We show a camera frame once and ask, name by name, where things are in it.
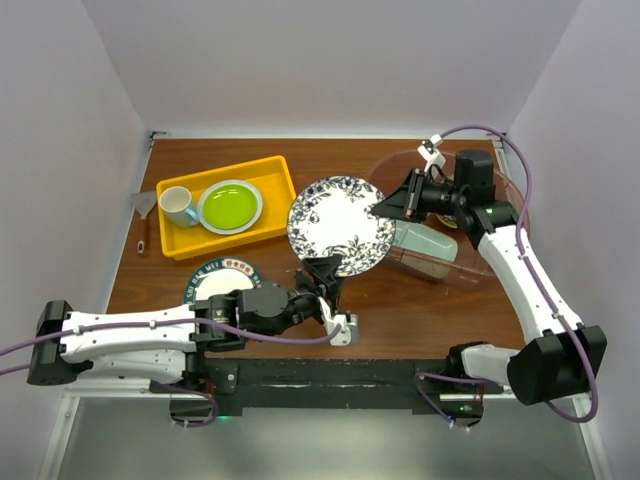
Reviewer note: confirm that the metal scraper wooden handle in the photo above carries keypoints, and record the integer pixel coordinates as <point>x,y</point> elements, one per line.
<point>143,203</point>

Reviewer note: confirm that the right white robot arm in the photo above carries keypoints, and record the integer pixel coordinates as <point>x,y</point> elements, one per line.
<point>562,355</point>

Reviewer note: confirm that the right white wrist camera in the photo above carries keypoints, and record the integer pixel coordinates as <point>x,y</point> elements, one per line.
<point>430,153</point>

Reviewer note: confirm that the light-blue bottom plate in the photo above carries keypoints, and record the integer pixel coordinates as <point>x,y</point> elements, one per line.
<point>221,275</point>

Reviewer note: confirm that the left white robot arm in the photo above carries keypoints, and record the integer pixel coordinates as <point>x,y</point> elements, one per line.
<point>226,303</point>

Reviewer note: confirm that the green plate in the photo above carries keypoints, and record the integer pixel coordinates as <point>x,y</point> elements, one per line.
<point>229,207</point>

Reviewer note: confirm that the white light-blue mug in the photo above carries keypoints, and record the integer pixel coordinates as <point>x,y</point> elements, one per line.
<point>178,205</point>

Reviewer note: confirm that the light-blue scalloped plate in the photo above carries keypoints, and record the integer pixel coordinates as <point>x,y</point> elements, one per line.
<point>237,230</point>

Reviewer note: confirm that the light-teal divided rectangular dish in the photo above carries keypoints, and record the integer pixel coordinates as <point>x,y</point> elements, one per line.
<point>423,249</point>

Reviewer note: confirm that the blue floral plate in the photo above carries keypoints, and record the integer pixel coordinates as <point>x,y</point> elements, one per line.
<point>332,216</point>

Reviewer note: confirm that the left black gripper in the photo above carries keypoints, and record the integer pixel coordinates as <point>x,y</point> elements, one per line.
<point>324,268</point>

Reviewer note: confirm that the clear pink plastic bin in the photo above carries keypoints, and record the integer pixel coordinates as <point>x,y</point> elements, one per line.
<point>480,260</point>

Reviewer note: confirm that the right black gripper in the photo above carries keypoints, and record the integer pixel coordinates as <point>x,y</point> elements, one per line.
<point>406,202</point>

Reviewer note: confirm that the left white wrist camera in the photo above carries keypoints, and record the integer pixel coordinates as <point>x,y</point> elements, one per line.
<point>341,327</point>

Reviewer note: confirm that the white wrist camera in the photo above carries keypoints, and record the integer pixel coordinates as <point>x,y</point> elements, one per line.
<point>341,327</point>
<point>430,153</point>

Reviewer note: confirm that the brown floral cream-inside bowl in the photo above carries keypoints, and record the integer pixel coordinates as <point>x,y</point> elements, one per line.
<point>449,221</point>

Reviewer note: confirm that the yellow plastic tray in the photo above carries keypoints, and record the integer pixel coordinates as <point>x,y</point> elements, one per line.
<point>273,181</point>

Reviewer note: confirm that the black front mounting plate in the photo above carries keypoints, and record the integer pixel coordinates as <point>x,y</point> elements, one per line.
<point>376,384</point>

